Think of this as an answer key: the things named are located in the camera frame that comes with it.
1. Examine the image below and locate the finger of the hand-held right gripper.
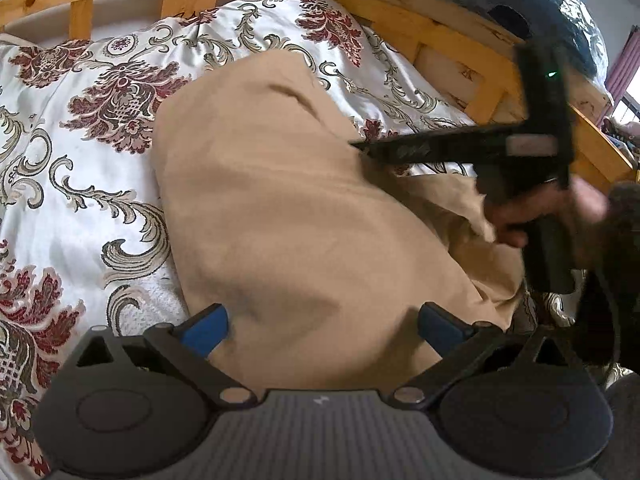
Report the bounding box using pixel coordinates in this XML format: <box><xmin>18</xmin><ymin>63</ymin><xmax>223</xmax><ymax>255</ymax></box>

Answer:
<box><xmin>350</xmin><ymin>126</ymin><xmax>510</xmax><ymax>167</ymax></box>

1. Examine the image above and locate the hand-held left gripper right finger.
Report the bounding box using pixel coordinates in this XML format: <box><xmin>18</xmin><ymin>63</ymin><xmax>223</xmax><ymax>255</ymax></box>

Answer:
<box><xmin>390</xmin><ymin>301</ymin><xmax>581</xmax><ymax>411</ymax></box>

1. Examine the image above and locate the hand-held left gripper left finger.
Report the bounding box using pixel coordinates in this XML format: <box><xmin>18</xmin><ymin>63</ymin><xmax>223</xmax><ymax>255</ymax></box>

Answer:
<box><xmin>65</xmin><ymin>304</ymin><xmax>258</xmax><ymax>408</ymax></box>

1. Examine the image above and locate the tan garment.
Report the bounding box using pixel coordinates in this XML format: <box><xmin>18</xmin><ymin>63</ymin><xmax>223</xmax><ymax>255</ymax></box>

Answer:
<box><xmin>152</xmin><ymin>50</ymin><xmax>527</xmax><ymax>392</ymax></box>

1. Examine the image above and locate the person's right hand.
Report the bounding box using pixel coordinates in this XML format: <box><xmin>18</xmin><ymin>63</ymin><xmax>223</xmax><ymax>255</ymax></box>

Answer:
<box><xmin>486</xmin><ymin>174</ymin><xmax>612</xmax><ymax>262</ymax></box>

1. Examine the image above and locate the pink curtain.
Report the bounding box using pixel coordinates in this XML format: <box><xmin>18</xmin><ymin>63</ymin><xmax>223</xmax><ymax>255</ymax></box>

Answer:
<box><xmin>604</xmin><ymin>29</ymin><xmax>640</xmax><ymax>107</ymax></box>

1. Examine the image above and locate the blue plastic-wrapped bundle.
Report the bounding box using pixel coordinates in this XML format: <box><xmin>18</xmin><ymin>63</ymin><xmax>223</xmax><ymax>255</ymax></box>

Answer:
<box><xmin>450</xmin><ymin>0</ymin><xmax>612</xmax><ymax>77</ymax></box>

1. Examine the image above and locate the floral printed blanket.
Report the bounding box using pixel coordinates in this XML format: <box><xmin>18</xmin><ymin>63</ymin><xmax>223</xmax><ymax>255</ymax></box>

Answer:
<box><xmin>0</xmin><ymin>0</ymin><xmax>578</xmax><ymax>477</ymax></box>

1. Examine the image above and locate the wooden bed frame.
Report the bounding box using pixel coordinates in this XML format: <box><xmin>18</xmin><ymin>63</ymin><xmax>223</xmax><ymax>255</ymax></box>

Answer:
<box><xmin>0</xmin><ymin>0</ymin><xmax>639</xmax><ymax>183</ymax></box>

